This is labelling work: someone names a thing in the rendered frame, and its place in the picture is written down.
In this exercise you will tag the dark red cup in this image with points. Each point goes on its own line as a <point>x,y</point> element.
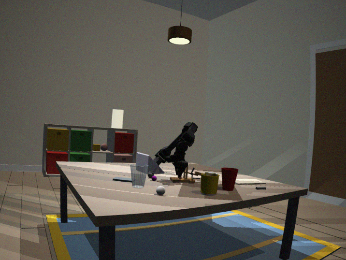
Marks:
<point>228,178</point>

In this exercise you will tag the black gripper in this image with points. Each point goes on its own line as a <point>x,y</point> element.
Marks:
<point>181,164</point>

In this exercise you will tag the cream flat rectangular panel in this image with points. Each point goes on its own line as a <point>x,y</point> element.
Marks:
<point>248,181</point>

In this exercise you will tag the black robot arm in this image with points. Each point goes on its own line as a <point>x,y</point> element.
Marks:
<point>181,142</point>

